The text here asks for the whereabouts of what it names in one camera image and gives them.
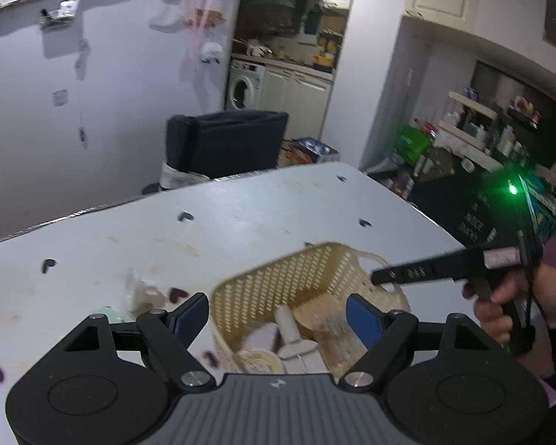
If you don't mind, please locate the cardboard box with items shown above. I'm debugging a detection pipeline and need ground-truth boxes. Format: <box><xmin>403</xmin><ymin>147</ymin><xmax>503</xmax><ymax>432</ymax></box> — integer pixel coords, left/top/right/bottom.
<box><xmin>286</xmin><ymin>137</ymin><xmax>340</xmax><ymax>165</ymax></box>

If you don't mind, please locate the round wooden coaster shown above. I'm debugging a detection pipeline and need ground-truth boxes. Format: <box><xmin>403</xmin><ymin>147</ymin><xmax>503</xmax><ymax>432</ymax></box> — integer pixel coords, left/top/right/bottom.
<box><xmin>292</xmin><ymin>293</ymin><xmax>367</xmax><ymax>380</ymax></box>

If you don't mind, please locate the white tape roll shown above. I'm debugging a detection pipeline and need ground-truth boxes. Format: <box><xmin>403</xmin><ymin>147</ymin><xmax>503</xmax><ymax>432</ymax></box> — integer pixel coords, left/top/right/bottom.
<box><xmin>239</xmin><ymin>350</ymin><xmax>285</xmax><ymax>375</ymax></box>

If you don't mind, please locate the person's right hand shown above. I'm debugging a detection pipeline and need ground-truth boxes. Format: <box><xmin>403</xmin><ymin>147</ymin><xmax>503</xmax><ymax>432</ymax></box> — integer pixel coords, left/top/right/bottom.
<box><xmin>463</xmin><ymin>270</ymin><xmax>539</xmax><ymax>345</ymax></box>

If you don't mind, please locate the dark blue chair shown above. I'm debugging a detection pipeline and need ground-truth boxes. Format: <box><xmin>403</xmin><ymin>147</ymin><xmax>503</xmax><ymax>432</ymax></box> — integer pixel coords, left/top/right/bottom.
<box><xmin>141</xmin><ymin>111</ymin><xmax>288</xmax><ymax>195</ymax></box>

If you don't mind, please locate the white washing machine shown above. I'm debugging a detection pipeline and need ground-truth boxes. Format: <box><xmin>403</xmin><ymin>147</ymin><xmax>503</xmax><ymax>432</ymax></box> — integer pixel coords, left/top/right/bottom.
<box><xmin>225</xmin><ymin>59</ymin><xmax>266</xmax><ymax>111</ymax></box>

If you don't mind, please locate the beige plastic woven basket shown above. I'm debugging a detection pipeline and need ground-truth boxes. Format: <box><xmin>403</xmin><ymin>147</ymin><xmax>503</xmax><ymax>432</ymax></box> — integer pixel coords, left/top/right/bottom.
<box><xmin>210</xmin><ymin>242</ymin><xmax>411</xmax><ymax>373</ymax></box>

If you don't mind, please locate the white plush wall toy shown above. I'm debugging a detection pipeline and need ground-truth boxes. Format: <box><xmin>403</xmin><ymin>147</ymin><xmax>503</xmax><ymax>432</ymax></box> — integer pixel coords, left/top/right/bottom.
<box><xmin>199</xmin><ymin>41</ymin><xmax>224</xmax><ymax>63</ymax></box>

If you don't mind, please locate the green bag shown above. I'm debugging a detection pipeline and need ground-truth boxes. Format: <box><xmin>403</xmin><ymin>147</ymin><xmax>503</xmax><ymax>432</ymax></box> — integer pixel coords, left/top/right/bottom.
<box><xmin>395</xmin><ymin>125</ymin><xmax>433</xmax><ymax>166</ymax></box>

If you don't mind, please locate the white small object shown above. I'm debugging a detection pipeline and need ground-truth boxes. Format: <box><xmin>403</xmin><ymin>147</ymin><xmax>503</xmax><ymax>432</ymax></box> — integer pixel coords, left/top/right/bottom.
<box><xmin>123</xmin><ymin>268</ymin><xmax>165</xmax><ymax>316</ymax></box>

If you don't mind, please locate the white kitchen cabinet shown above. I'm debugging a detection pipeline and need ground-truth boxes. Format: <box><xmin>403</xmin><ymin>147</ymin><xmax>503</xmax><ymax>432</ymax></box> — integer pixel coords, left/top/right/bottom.
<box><xmin>259</xmin><ymin>65</ymin><xmax>332</xmax><ymax>140</ymax></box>

